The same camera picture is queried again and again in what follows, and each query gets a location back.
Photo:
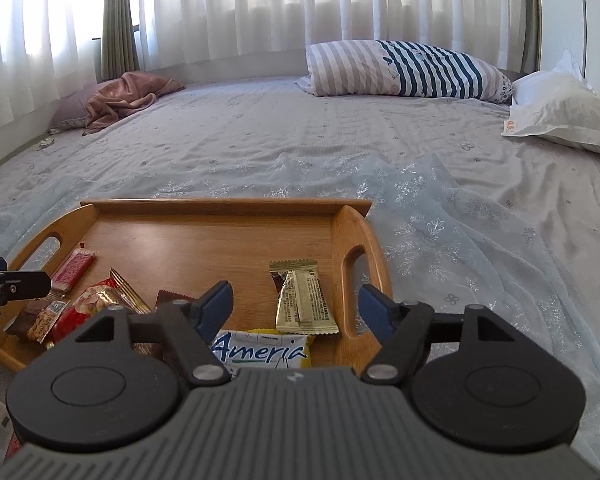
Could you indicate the small white object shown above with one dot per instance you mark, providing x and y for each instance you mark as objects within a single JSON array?
[{"x": 43, "y": 144}]

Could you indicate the dark red flowered snack bar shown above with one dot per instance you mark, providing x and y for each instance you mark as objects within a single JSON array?
[{"x": 172, "y": 296}]

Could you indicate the striped pillow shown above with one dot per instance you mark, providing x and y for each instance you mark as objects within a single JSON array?
[{"x": 405, "y": 70}]

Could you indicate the gold snack packet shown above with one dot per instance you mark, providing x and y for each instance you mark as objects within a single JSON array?
[{"x": 302, "y": 300}]

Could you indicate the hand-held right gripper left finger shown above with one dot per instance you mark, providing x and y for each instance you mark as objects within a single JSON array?
[{"x": 215, "y": 307}]

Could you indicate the red peanut snack bag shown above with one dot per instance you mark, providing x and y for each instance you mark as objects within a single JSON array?
[{"x": 90, "y": 305}]

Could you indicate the pink cloth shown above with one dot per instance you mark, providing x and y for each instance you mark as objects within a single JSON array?
[{"x": 125, "y": 95}]

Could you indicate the grey green curtain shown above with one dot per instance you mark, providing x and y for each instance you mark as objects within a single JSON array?
[
  {"x": 119, "y": 20},
  {"x": 531, "y": 10}
]

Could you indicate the white pillow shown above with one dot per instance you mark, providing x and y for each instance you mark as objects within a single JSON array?
[{"x": 560, "y": 110}]

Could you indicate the purple pillow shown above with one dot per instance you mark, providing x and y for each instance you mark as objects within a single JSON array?
[{"x": 70, "y": 112}]

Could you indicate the white sheer curtain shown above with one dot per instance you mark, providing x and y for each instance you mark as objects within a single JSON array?
[{"x": 280, "y": 0}]

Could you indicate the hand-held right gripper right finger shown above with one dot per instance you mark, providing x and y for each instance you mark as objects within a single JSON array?
[{"x": 375, "y": 307}]

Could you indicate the light blue snowflake cloth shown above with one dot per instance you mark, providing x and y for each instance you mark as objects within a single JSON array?
[{"x": 455, "y": 240}]

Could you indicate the wooden tray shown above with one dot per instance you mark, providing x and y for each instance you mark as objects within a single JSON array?
[{"x": 205, "y": 240}]

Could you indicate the red cracker packet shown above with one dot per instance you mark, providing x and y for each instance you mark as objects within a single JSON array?
[{"x": 72, "y": 270}]

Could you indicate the yellow wafer packet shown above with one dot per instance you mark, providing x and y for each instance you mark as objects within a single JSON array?
[{"x": 265, "y": 355}]

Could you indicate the brown chocolate bar packet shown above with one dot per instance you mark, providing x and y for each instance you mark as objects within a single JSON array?
[{"x": 35, "y": 320}]

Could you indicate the bed with grey sheet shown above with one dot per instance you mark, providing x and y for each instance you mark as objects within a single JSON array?
[{"x": 280, "y": 125}]

